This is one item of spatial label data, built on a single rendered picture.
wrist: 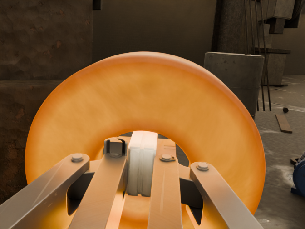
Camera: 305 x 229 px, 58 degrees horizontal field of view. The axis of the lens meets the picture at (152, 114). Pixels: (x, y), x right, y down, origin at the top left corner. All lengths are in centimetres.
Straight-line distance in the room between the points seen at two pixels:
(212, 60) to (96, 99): 261
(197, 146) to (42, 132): 9
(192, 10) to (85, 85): 829
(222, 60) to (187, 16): 569
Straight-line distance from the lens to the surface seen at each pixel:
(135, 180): 16
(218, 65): 271
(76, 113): 17
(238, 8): 438
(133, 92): 16
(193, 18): 844
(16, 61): 53
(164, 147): 17
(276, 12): 789
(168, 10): 791
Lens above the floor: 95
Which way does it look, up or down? 15 degrees down
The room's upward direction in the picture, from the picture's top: 4 degrees clockwise
